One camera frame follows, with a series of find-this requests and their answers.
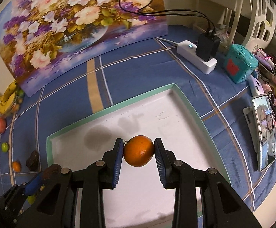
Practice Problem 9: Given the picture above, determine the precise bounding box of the white phone stand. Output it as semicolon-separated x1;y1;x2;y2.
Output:
243;107;259;153

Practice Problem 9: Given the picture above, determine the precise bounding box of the small orange tangerine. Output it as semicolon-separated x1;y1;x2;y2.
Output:
12;161;21;172

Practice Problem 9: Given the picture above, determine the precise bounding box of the red apple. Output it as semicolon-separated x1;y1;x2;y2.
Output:
0;117;7;133

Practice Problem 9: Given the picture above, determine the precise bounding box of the orange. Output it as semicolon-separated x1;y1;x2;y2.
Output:
123;135;155;167

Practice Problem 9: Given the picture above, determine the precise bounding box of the white tray with green rim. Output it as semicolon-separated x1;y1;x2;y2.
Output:
47;84;229;227

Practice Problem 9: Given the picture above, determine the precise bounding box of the flower painting canvas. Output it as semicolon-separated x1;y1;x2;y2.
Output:
0;0;168;96

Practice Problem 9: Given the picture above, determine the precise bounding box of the smartphone on stand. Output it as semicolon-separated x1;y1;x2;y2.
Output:
252;94;276;171

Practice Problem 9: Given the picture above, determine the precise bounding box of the blue plaid tablecloth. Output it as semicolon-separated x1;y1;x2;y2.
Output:
0;25;276;228

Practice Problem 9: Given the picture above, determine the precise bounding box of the black charger adapter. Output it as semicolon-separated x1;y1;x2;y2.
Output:
196;32;221;62

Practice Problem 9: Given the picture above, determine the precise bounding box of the small green lime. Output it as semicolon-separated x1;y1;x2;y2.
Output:
1;142;9;153

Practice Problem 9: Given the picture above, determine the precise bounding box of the white power strip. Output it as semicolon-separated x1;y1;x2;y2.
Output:
177;40;217;75

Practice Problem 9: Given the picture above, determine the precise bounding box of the dark brown avocado, far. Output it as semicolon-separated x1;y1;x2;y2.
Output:
26;150;39;172

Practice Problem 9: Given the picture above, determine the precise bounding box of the teal toy box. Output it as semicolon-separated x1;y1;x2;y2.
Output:
223;44;258;83

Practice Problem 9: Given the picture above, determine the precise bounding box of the black charger cable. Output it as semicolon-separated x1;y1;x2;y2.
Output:
118;0;216;38

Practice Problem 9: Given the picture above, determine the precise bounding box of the white lattice chair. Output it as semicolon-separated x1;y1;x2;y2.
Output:
196;0;276;52

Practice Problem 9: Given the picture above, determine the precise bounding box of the clear bowl of small fruits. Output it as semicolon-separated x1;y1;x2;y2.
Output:
7;89;25;116

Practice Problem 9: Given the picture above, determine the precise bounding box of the yellow banana bunch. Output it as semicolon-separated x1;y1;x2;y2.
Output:
0;80;19;115

